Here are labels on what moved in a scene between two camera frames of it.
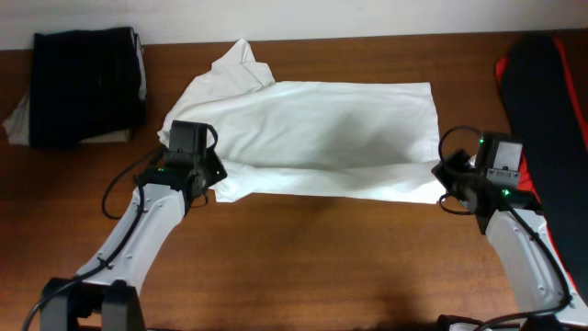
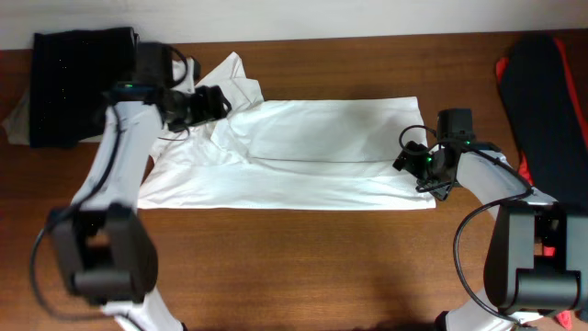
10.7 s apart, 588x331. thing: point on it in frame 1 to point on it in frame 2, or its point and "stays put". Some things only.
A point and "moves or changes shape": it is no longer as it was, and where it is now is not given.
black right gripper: [456, 158] to [410, 163]
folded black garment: [86, 82] stays put
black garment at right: [552, 135] stays put
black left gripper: [216, 166] to [210, 106]
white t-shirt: [343, 140] moves or changes shape
